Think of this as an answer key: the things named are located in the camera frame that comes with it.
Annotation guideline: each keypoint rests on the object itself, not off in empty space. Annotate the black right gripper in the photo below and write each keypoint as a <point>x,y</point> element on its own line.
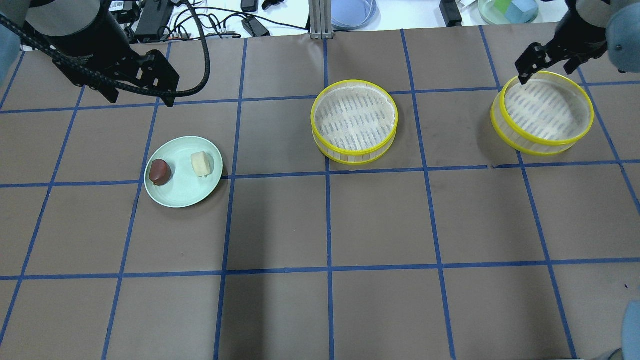
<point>584,34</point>

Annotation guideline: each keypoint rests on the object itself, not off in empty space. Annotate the green sponge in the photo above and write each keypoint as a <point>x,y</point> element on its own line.
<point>502,6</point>

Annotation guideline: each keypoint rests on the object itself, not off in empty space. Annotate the aluminium frame post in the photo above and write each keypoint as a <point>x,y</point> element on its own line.
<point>320,17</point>

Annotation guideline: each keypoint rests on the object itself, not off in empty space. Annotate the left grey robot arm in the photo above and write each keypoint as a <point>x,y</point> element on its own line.
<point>90,47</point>

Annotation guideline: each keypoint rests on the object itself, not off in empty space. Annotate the white steamed bun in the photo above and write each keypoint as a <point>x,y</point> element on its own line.
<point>202,164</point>

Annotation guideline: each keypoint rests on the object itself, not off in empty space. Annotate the black power adapter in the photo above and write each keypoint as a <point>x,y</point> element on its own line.
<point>254,27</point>

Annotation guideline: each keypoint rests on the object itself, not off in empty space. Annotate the green bowl with sponges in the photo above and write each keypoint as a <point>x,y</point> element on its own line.
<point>490,15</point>

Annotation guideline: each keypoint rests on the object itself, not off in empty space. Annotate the blue plate on desk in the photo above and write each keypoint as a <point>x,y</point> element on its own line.
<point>348,15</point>

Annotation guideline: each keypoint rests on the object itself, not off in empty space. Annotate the blue sponge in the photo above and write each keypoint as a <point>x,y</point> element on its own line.
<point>522,11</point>

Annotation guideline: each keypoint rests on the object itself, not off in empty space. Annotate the mint green plate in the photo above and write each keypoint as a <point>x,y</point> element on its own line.
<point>184,188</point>

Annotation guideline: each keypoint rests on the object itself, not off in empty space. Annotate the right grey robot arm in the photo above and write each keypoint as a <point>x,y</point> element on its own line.
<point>621,20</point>

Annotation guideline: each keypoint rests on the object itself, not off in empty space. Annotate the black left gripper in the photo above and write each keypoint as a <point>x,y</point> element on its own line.
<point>95,36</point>

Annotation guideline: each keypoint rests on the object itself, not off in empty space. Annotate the brown steamed bun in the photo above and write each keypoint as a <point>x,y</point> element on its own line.
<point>160,172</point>

